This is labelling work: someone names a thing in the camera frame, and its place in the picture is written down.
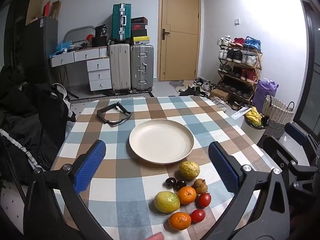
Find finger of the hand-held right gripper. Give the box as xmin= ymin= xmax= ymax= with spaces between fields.
xmin=262 ymin=136 xmax=301 ymax=178
xmin=284 ymin=122 xmax=320 ymax=158

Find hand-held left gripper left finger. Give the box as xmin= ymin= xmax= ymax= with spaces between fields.
xmin=23 ymin=139 xmax=118 ymax=240

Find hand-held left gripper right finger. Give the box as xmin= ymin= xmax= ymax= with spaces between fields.
xmin=202 ymin=141 xmax=291 ymax=240

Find bumpy yellow guava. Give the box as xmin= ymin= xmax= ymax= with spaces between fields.
xmin=178 ymin=161 xmax=201 ymax=180

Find red tomato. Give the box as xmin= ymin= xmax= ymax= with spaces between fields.
xmin=190 ymin=209 xmax=206 ymax=223
xmin=195 ymin=192 xmax=212 ymax=208

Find orange mandarin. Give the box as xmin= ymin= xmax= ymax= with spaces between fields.
xmin=168 ymin=212 xmax=192 ymax=231
xmin=177 ymin=186 xmax=197 ymax=205

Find smooth green yellow guava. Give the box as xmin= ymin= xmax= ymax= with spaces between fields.
xmin=154 ymin=191 xmax=180 ymax=213

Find cream round plate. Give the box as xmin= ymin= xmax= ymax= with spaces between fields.
xmin=129 ymin=119 xmax=195 ymax=165

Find white trash bin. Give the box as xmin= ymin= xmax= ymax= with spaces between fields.
xmin=241 ymin=116 xmax=269 ymax=146

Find purple bag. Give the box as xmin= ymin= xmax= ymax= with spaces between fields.
xmin=252 ymin=78 xmax=279 ymax=113

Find white flat packet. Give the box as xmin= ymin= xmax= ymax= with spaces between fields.
xmin=231 ymin=107 xmax=251 ymax=120

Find small cardboard box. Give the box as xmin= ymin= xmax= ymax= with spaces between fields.
xmin=210 ymin=89 xmax=229 ymax=102

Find wooden shoe rack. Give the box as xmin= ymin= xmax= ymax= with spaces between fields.
xmin=217 ymin=44 xmax=263 ymax=105

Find pile of floor shoes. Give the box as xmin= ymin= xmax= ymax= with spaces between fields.
xmin=179 ymin=77 xmax=218 ymax=98

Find white perforated panel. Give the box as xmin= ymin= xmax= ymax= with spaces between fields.
xmin=0 ymin=183 xmax=27 ymax=232

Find black backpack on chair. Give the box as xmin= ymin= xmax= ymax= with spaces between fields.
xmin=0 ymin=65 xmax=54 ymax=183

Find white desk with drawers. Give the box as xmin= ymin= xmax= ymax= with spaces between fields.
xmin=50 ymin=46 xmax=112 ymax=95

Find patterned door mat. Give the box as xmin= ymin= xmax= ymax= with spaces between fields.
xmin=169 ymin=80 xmax=191 ymax=93

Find rows of shoes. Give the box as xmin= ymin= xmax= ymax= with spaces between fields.
xmin=217 ymin=35 xmax=262 ymax=108

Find beige suitcase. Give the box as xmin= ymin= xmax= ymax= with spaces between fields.
xmin=109 ymin=44 xmax=131 ymax=92

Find silver suitcase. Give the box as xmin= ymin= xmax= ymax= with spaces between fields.
xmin=130 ymin=44 xmax=154 ymax=92

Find tan wooden door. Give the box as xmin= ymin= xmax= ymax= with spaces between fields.
xmin=159 ymin=0 xmax=201 ymax=82

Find blue plastic bag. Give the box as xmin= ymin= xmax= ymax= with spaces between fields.
xmin=55 ymin=41 xmax=74 ymax=53

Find black storage box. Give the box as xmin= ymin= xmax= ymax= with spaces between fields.
xmin=92 ymin=37 xmax=108 ymax=47

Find dark grey refrigerator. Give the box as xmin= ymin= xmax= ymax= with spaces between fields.
xmin=25 ymin=16 xmax=58 ymax=85

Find grey arched mirror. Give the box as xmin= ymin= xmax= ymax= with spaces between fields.
xmin=64 ymin=26 xmax=95 ymax=46

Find yellow and black box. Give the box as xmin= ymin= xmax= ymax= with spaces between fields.
xmin=131 ymin=36 xmax=150 ymax=46

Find teal suitcase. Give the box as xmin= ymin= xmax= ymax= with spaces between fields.
xmin=112 ymin=4 xmax=132 ymax=42

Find brown paper bag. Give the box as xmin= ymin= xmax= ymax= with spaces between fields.
xmin=50 ymin=0 xmax=62 ymax=20

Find flat cardboard sheet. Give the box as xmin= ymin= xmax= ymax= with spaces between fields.
xmin=26 ymin=0 xmax=45 ymax=25

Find woven basket with handles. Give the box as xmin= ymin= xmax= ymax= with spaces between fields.
xmin=262 ymin=92 xmax=295 ymax=140

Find black phone holder bracket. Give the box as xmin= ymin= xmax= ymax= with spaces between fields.
xmin=97 ymin=102 xmax=132 ymax=126

